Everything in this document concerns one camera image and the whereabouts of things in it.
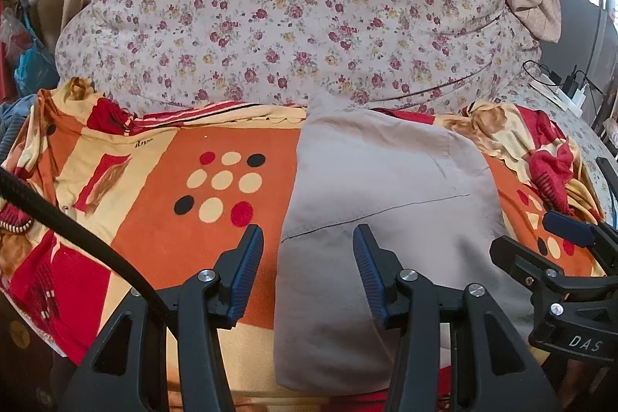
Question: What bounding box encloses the beige zip jacket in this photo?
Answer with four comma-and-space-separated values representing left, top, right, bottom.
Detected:
273, 91, 533, 396

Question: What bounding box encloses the white power strip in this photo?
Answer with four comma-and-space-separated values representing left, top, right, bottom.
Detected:
529, 73, 582, 118

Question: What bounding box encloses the floral quilt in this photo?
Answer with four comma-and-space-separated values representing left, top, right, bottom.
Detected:
54, 0, 614, 212

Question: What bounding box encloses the blue plastic bag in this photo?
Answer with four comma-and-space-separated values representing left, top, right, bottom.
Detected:
14, 12, 60, 96

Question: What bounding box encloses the black cable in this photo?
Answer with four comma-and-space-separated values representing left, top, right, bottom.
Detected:
0, 165, 180, 340

